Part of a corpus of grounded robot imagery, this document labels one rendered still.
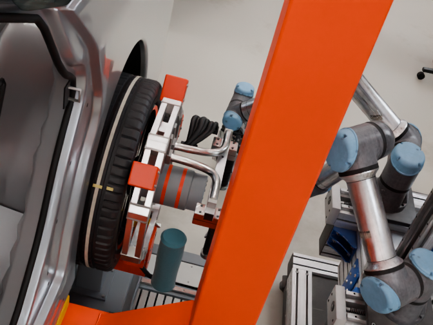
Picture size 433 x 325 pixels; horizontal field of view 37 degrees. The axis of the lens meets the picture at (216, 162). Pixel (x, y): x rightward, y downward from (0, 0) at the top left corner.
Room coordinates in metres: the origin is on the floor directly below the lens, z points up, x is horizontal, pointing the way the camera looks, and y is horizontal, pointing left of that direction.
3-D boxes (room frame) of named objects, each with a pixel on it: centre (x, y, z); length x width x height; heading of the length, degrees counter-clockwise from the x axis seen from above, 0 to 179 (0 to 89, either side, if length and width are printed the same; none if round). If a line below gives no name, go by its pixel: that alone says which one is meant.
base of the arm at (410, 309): (1.34, -0.68, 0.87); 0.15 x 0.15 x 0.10
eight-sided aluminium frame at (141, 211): (1.56, 0.19, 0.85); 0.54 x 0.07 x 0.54; 1
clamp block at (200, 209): (1.40, -0.02, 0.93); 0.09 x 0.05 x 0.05; 91
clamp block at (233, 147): (1.74, -0.01, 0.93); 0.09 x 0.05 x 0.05; 91
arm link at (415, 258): (1.34, -0.68, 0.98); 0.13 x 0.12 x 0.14; 132
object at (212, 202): (1.46, 0.06, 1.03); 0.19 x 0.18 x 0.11; 91
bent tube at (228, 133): (1.66, 0.07, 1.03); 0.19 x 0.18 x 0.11; 91
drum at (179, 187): (1.56, 0.12, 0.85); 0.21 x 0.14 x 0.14; 91
